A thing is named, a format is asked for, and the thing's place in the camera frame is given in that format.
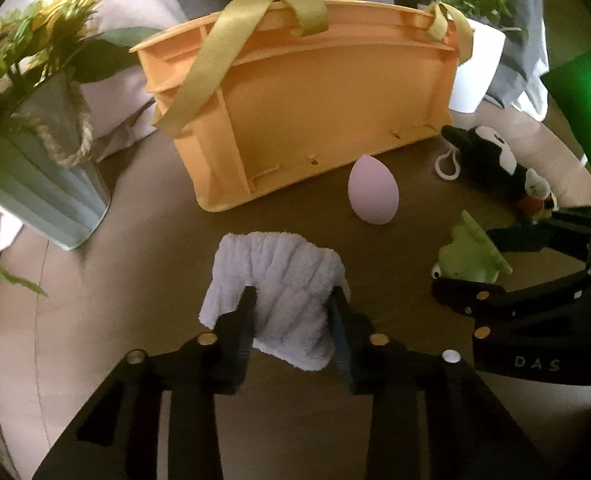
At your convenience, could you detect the green frog plush toy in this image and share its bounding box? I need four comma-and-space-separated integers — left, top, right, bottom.
431, 210, 512, 284

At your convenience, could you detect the Mickey Mouse plush toy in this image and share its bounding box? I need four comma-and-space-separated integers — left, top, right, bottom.
434, 126, 557, 224

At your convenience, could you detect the pink makeup sponge egg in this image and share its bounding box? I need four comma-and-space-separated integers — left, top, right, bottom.
347, 155, 399, 226

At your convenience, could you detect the white fluffy towel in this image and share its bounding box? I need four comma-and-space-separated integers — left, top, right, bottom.
199, 232, 351, 372

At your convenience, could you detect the white plant pot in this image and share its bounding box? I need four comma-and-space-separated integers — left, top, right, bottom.
448, 18, 506, 114

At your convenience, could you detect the pale green ribbed vase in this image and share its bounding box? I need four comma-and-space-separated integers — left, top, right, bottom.
0, 73, 111, 250

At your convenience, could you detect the orange plastic basket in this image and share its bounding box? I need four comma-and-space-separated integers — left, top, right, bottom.
135, 0, 473, 212

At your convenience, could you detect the yellow sunflower bouquet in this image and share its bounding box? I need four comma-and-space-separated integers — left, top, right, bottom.
0, 0, 157, 120

